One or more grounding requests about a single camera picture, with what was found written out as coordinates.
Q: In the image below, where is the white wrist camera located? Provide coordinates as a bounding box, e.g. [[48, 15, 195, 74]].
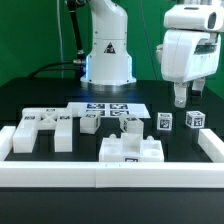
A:
[[164, 4, 224, 32]]

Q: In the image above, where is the white marker sheet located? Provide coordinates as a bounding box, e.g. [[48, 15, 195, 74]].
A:
[[67, 102, 150, 118]]

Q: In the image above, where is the white U-shaped barrier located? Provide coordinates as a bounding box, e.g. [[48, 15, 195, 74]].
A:
[[0, 126, 224, 188]]

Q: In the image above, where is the white tagged cube right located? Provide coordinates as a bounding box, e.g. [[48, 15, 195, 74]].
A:
[[185, 111, 205, 128]]

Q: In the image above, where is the white chair seat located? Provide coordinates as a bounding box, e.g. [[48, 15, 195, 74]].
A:
[[99, 133, 164, 162]]

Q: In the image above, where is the white chair back frame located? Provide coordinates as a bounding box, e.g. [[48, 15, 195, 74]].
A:
[[13, 108, 73, 153]]

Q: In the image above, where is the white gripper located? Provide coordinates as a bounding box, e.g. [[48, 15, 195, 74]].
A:
[[156, 29, 220, 108]]

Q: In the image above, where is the white tagged cube left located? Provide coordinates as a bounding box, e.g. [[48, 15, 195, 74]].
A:
[[157, 112, 173, 131]]

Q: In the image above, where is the white tagged cube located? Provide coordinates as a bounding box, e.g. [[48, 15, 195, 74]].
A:
[[185, 111, 205, 128], [157, 112, 173, 131]]

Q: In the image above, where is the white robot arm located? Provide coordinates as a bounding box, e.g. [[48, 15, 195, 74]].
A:
[[66, 0, 224, 108]]

